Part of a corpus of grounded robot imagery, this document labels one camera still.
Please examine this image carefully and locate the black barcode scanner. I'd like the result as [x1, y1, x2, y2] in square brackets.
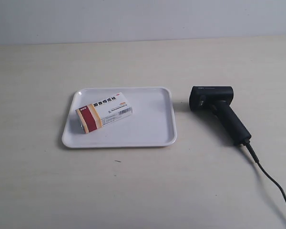
[189, 86, 252, 146]

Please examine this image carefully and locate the medicine box white red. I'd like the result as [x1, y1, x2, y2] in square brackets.
[76, 92, 133, 134]

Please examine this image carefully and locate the white plastic tray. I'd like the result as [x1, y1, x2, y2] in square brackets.
[61, 87, 177, 148]

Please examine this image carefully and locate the black scanner cable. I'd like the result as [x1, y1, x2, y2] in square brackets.
[243, 140, 286, 219]

